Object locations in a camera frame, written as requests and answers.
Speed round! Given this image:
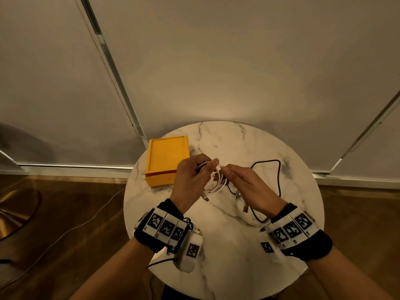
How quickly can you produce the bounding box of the metal blind track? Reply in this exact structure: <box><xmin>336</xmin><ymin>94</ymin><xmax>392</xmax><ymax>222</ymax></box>
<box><xmin>73</xmin><ymin>0</ymin><xmax>149</xmax><ymax>149</ymax></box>
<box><xmin>330</xmin><ymin>90</ymin><xmax>400</xmax><ymax>174</ymax></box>

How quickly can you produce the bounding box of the person's right hand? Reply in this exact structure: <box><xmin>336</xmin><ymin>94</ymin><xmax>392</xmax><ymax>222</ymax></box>
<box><xmin>220</xmin><ymin>164</ymin><xmax>288</xmax><ymax>219</ymax></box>

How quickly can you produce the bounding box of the gold lamp base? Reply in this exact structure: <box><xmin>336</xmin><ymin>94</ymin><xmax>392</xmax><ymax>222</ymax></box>
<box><xmin>0</xmin><ymin>187</ymin><xmax>41</xmax><ymax>241</ymax></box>

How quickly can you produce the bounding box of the person's left hand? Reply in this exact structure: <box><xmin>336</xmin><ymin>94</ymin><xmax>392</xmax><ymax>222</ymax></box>
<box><xmin>170</xmin><ymin>153</ymin><xmax>220</xmax><ymax>215</ymax></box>

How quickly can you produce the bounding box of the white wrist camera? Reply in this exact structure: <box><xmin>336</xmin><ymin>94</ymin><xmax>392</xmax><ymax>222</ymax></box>
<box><xmin>173</xmin><ymin>231</ymin><xmax>204</xmax><ymax>273</ymax></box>
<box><xmin>257</xmin><ymin>229</ymin><xmax>283</xmax><ymax>263</ymax></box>

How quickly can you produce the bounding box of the black left camera cable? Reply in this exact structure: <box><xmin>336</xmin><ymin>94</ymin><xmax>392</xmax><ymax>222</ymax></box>
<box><xmin>147</xmin><ymin>257</ymin><xmax>177</xmax><ymax>269</ymax></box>

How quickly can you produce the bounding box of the yellow box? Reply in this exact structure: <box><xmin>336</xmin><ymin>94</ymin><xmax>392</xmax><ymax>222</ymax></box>
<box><xmin>145</xmin><ymin>135</ymin><xmax>190</xmax><ymax>187</ymax></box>

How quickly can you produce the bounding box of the black right wristband with markers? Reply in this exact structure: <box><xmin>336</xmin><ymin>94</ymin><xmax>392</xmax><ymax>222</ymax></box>
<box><xmin>265</xmin><ymin>202</ymin><xmax>333</xmax><ymax>262</ymax></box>

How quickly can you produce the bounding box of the person's right forearm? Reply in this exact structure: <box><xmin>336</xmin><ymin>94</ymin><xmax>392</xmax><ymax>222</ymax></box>
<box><xmin>307</xmin><ymin>246</ymin><xmax>394</xmax><ymax>300</ymax></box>

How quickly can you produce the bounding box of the black wristband with markers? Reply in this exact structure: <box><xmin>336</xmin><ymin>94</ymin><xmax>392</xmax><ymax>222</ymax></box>
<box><xmin>265</xmin><ymin>202</ymin><xmax>333</xmax><ymax>262</ymax></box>
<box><xmin>133</xmin><ymin>198</ymin><xmax>190</xmax><ymax>254</ymax></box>

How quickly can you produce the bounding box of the person's left forearm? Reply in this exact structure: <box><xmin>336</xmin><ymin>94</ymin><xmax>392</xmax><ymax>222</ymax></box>
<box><xmin>70</xmin><ymin>237</ymin><xmax>155</xmax><ymax>300</ymax></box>

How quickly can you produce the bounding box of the long black cable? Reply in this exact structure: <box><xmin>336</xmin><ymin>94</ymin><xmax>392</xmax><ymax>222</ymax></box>
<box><xmin>227</xmin><ymin>159</ymin><xmax>282</xmax><ymax>224</ymax></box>

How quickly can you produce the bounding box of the thin white floor cable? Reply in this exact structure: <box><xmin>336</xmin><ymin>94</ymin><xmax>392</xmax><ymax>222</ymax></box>
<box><xmin>0</xmin><ymin>187</ymin><xmax>125</xmax><ymax>291</ymax></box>

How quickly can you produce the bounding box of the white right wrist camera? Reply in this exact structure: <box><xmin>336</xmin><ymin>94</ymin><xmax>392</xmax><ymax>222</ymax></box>
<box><xmin>257</xmin><ymin>229</ymin><xmax>283</xmax><ymax>263</ymax></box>

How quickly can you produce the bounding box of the beige cable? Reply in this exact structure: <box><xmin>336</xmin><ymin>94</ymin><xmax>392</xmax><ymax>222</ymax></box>
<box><xmin>235</xmin><ymin>190</ymin><xmax>271</xmax><ymax>227</ymax></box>

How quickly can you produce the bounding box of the metal bottom rail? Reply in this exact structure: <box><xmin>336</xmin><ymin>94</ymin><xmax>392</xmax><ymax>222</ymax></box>
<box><xmin>312</xmin><ymin>171</ymin><xmax>400</xmax><ymax>190</ymax></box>
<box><xmin>0</xmin><ymin>150</ymin><xmax>135</xmax><ymax>178</ymax></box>

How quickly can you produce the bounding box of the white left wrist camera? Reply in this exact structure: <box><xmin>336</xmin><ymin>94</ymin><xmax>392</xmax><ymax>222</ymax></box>
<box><xmin>173</xmin><ymin>231</ymin><xmax>204</xmax><ymax>273</ymax></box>

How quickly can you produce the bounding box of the black left wristband with markers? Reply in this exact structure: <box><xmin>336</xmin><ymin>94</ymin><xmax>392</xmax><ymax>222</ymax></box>
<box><xmin>133</xmin><ymin>198</ymin><xmax>190</xmax><ymax>254</ymax></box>

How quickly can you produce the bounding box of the white marble table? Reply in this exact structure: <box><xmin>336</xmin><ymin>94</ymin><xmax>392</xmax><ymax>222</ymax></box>
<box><xmin>123</xmin><ymin>121</ymin><xmax>325</xmax><ymax>300</ymax></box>

